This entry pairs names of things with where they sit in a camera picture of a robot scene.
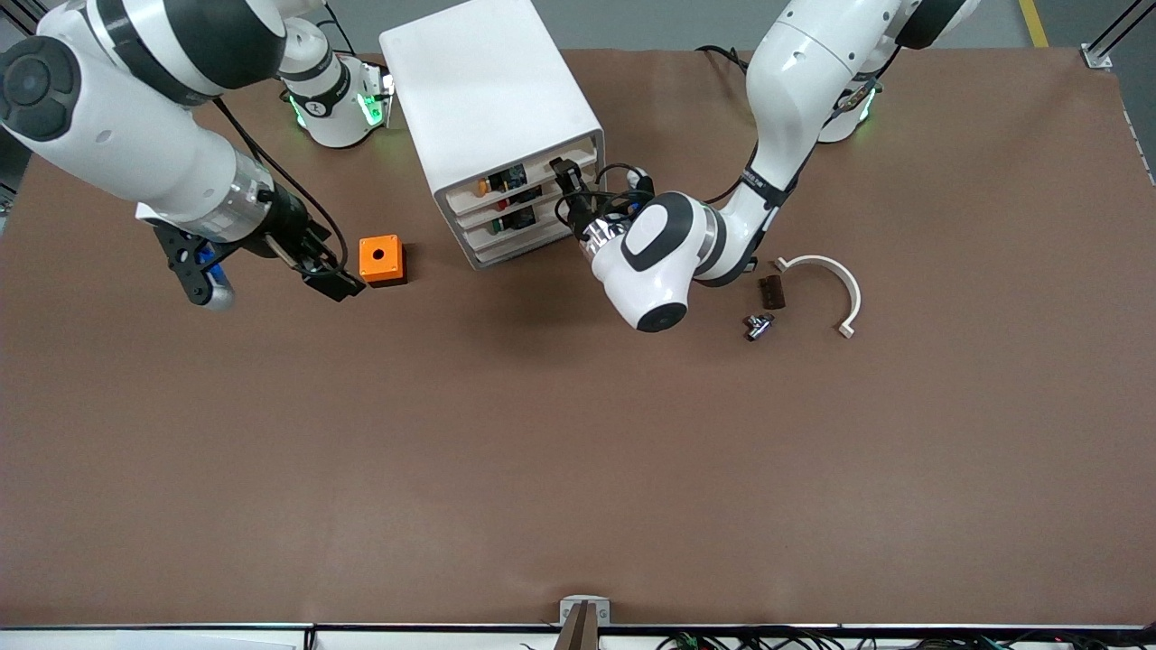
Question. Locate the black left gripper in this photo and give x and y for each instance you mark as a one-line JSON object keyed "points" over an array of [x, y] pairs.
{"points": [[576, 213]]}

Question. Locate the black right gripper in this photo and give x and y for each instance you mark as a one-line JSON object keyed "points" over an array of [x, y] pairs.
{"points": [[287, 229]]}

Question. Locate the white plastic drawer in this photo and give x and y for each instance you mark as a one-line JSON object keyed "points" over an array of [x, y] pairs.
{"points": [[533, 236], [546, 212], [542, 171], [545, 191]]}

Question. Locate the yellow push button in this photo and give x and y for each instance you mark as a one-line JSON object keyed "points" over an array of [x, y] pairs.
{"points": [[497, 182]]}

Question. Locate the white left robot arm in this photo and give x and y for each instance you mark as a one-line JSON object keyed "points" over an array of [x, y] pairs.
{"points": [[795, 81]]}

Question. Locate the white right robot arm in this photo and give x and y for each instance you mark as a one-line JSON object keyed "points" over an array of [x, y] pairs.
{"points": [[135, 135]]}

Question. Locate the red push button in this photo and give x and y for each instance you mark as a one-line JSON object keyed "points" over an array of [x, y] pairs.
{"points": [[522, 196]]}

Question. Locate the white drawer cabinet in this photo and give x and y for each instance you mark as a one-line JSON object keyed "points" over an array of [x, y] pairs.
{"points": [[488, 86]]}

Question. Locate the orange box with hole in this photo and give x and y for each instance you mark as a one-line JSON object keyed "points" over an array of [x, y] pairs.
{"points": [[379, 257]]}

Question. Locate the brown terminal block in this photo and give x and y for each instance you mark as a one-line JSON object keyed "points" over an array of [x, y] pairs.
{"points": [[772, 292]]}

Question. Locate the small silver metal connector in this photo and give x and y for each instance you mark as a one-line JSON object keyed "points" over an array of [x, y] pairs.
{"points": [[759, 326]]}

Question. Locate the white curved bracket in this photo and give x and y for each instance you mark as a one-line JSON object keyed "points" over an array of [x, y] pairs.
{"points": [[844, 275]]}

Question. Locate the white table edge rail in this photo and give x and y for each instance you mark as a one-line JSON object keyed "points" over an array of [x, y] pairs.
{"points": [[181, 636]]}

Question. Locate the aluminium frame profile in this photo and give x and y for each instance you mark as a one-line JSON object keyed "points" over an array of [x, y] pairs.
{"points": [[1106, 50]]}

